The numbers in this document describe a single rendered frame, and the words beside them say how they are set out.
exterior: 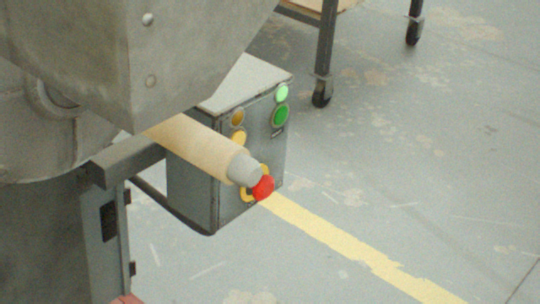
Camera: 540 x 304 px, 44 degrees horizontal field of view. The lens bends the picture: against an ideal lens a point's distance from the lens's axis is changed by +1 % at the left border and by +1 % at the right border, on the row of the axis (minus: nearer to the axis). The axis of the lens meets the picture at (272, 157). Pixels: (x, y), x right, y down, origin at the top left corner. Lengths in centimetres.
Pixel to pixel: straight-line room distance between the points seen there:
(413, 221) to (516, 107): 107
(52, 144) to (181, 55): 39
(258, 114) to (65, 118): 31
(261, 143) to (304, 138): 189
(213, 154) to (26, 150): 22
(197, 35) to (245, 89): 57
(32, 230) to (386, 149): 205
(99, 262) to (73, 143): 46
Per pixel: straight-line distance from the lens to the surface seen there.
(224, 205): 92
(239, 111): 85
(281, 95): 91
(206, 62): 33
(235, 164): 51
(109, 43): 30
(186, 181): 93
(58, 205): 96
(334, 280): 220
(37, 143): 68
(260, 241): 230
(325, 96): 298
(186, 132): 54
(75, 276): 106
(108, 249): 113
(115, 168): 89
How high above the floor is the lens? 156
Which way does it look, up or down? 36 degrees down
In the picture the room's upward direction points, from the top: 5 degrees clockwise
